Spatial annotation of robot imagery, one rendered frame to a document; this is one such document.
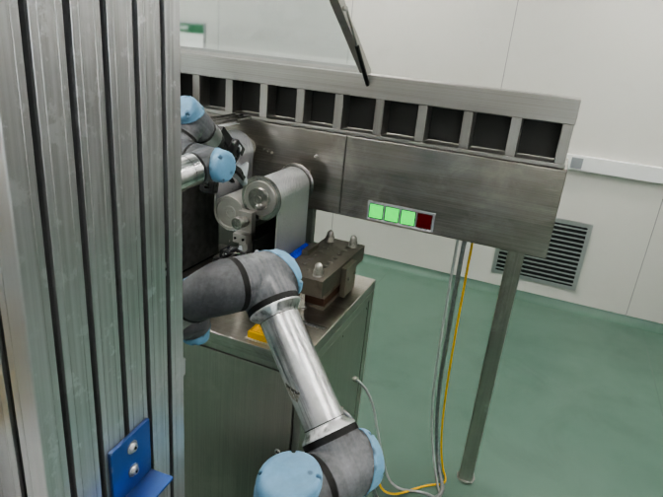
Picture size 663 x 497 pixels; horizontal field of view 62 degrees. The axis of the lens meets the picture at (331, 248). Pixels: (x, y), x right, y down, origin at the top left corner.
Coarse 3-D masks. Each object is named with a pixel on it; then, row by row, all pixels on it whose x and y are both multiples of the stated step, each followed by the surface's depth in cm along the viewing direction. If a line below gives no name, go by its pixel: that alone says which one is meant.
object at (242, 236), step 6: (240, 210) 180; (246, 210) 181; (240, 216) 181; (246, 216) 180; (252, 216) 179; (246, 222) 178; (252, 222) 180; (246, 228) 181; (252, 228) 181; (234, 234) 180; (240, 234) 179; (246, 234) 180; (252, 234) 182; (234, 240) 181; (240, 240) 180; (246, 240) 179; (252, 240) 183; (246, 246) 182; (252, 246) 185; (252, 252) 186
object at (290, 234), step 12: (300, 204) 195; (276, 216) 180; (288, 216) 188; (300, 216) 197; (276, 228) 182; (288, 228) 190; (300, 228) 199; (276, 240) 183; (288, 240) 192; (300, 240) 202; (288, 252) 194
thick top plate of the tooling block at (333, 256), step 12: (324, 240) 212; (336, 240) 213; (312, 252) 198; (324, 252) 199; (336, 252) 200; (348, 252) 201; (360, 252) 207; (300, 264) 187; (312, 264) 188; (324, 264) 189; (336, 264) 190; (312, 276) 179; (324, 276) 180; (336, 276) 188; (312, 288) 178; (324, 288) 178
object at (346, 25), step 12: (336, 0) 154; (336, 12) 160; (348, 12) 159; (348, 24) 165; (348, 36) 170; (360, 48) 178; (264, 60) 203; (276, 60) 201; (360, 60) 177; (360, 72) 189
